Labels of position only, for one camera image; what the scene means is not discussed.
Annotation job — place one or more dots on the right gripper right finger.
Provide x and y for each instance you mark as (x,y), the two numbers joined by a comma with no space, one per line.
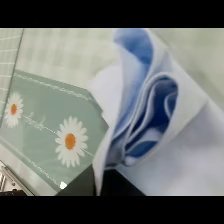
(121,185)

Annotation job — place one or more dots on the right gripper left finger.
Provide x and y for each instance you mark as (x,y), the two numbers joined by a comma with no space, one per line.
(81,185)

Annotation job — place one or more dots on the light blue T-shirt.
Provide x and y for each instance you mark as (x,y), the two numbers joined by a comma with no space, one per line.
(186,143)

